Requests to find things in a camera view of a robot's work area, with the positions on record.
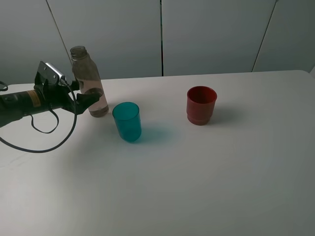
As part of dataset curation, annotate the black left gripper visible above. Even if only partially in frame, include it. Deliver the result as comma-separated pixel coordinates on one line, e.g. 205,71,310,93
33,80,100,115

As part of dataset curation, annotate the brown transparent water bottle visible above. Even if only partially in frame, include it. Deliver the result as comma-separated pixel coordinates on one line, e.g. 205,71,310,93
70,46,109,118

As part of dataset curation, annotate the teal transparent plastic cup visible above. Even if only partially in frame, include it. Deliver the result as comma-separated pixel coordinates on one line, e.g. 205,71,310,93
112,102,142,142

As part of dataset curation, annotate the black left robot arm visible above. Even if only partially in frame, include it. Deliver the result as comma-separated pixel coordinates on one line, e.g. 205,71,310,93
0,75,84,127

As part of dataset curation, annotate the red plastic cup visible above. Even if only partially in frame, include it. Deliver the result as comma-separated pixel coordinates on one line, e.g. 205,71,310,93
186,86,218,125

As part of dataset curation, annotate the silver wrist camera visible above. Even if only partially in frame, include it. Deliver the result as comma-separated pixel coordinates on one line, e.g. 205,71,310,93
35,61,67,86

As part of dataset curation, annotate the black camera cable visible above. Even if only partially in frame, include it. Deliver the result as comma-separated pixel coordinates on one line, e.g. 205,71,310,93
0,81,78,153

